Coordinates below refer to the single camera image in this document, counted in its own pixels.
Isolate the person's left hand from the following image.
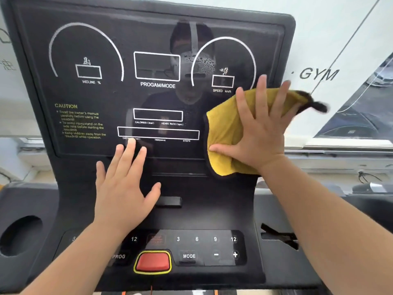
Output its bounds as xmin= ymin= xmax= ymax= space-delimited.
xmin=95 ymin=138 xmax=162 ymax=241

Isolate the person's right hand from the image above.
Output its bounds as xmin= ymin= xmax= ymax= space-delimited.
xmin=209 ymin=75 xmax=296 ymax=176

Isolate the yellow cleaning cloth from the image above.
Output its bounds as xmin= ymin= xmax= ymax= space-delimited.
xmin=204 ymin=88 xmax=330 ymax=177

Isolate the person's left forearm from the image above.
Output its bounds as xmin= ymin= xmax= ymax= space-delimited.
xmin=18 ymin=224 xmax=131 ymax=295

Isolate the person's right forearm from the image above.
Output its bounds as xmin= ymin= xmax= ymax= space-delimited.
xmin=260 ymin=155 xmax=393 ymax=295

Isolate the black safety key clip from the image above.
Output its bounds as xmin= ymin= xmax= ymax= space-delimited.
xmin=155 ymin=196 xmax=182 ymax=208

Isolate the red stop button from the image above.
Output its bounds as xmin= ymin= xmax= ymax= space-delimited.
xmin=133 ymin=250 xmax=172 ymax=275

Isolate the black treadmill console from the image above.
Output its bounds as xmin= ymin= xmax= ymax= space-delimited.
xmin=0 ymin=0 xmax=393 ymax=295

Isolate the dark car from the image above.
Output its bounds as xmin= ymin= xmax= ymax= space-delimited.
xmin=316 ymin=107 xmax=383 ymax=142

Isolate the white car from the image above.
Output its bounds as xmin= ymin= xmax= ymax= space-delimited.
xmin=365 ymin=52 xmax=393 ymax=87

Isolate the white window frame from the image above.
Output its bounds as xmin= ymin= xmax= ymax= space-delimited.
xmin=284 ymin=136 xmax=393 ymax=158

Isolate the black cable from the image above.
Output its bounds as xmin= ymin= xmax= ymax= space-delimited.
xmin=357 ymin=170 xmax=383 ymax=185

